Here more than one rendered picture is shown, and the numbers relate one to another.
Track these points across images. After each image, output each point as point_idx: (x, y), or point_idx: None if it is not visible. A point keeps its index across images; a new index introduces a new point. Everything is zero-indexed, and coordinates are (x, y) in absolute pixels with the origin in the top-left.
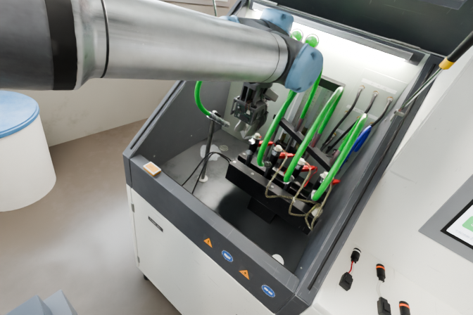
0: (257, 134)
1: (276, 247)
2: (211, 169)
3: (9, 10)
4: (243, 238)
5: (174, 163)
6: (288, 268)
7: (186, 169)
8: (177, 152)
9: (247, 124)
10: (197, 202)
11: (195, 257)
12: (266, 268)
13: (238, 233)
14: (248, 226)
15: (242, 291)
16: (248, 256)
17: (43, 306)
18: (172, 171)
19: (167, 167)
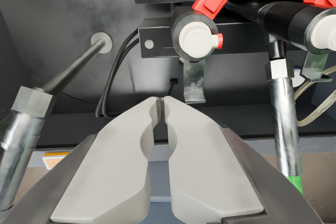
0: (202, 47)
1: (288, 56)
2: (88, 3)
3: None
4: (259, 144)
5: (34, 57)
6: (333, 134)
7: (61, 48)
8: (3, 38)
9: (143, 141)
10: (164, 149)
11: None
12: (302, 152)
13: (247, 143)
14: (232, 58)
15: None
16: (274, 154)
17: (142, 223)
18: (53, 72)
19: (40, 73)
